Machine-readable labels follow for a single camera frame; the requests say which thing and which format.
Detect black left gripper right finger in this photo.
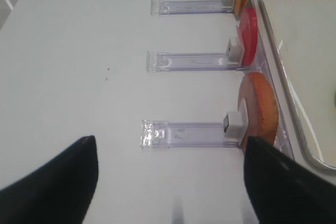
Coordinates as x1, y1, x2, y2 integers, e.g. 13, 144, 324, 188
244, 136, 335, 223

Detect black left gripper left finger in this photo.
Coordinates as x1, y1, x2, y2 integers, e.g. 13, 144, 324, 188
1, 135, 99, 223

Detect red tomato slice on rack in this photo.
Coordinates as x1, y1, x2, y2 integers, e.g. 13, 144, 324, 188
238, 7, 258, 66

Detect bun slice on left rack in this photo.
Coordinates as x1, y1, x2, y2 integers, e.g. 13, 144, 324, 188
237, 72, 278, 152

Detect near clear acrylic pusher track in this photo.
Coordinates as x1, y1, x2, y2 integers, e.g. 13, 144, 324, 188
140, 111, 249, 149

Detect clear acrylic pusher track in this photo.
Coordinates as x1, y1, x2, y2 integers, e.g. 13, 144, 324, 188
146, 37, 255, 73
150, 0, 235, 16
140, 111, 249, 149

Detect middle clear acrylic pusher track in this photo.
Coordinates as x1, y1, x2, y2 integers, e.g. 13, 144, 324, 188
146, 37, 255, 73

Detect white rectangular tray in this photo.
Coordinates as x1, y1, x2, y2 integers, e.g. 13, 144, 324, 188
259, 0, 335, 172

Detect far clear acrylic pusher track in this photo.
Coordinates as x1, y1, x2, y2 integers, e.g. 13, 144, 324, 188
150, 0, 235, 16

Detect clear acrylic left rack rail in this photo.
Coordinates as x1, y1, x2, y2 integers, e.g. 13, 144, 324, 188
250, 6, 294, 159

